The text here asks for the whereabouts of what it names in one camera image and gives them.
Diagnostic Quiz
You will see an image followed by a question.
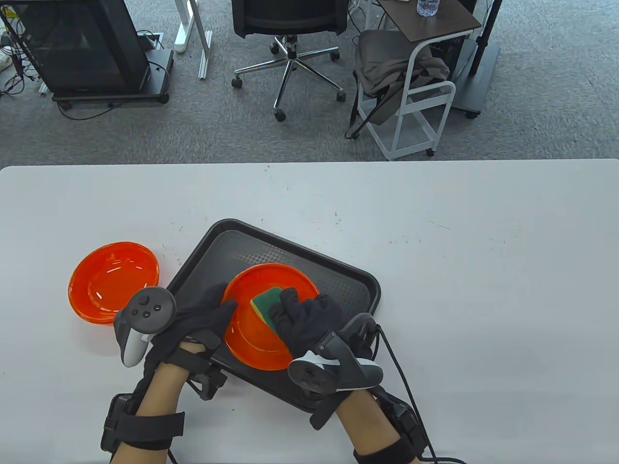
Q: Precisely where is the person's right hand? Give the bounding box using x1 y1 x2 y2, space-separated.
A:
268 289 345 361

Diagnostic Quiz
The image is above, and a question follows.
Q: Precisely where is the person's left hand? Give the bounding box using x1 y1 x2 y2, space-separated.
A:
144 284 238 372

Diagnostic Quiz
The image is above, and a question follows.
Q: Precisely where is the green yellow sponge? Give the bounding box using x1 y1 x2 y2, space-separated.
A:
250 287 286 334

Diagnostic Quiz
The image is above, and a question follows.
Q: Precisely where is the person's left forearm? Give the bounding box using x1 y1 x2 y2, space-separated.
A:
110 362 187 464

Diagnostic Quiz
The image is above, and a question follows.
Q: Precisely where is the black tray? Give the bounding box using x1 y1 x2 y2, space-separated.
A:
167 218 382 414

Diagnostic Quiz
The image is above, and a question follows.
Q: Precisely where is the grey left hand controller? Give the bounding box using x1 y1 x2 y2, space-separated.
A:
114 287 177 368

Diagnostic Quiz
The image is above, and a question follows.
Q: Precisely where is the grey hand controller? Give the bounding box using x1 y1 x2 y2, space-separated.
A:
114 287 177 368
288 313 384 393

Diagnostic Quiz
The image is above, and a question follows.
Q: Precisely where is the grey right hand controller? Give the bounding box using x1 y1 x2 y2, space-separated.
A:
288 313 384 393

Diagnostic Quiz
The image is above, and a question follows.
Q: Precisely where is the white aluminium foot bar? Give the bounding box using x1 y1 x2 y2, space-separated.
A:
197 30 213 80

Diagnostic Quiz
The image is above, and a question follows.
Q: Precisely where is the grey jacket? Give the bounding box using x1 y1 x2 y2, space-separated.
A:
346 30 451 141

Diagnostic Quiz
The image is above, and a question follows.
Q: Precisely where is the grey stand base black pole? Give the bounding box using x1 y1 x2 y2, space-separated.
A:
452 0 501 119

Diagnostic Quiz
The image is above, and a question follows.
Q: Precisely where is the white desk leg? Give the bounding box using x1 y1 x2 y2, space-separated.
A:
173 0 201 54

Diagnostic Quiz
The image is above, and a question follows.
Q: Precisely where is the black rolling display cabinet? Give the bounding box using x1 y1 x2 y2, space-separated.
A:
0 0 175 108

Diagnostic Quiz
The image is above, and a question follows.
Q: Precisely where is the black office chair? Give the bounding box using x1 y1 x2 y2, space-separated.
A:
231 0 349 122

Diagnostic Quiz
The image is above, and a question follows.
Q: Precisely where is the white cart with wood top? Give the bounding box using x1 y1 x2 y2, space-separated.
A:
360 0 483 161

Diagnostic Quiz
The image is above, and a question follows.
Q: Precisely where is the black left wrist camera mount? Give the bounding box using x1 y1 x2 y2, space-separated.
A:
183 360 228 401

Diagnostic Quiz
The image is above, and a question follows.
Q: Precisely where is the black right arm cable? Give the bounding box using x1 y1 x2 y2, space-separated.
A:
375 325 467 464

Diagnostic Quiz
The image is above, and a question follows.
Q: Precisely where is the black left forearm strap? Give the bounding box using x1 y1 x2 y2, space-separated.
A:
101 394 186 452

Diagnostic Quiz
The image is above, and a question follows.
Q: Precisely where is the black forearm strap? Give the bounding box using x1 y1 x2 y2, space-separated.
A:
353 391 431 464
101 394 186 452

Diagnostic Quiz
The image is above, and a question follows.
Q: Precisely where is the black right forearm strap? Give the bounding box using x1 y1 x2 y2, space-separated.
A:
353 391 431 464

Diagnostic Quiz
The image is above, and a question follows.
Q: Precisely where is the tangle of floor cables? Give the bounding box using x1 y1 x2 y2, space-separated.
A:
0 7 42 97

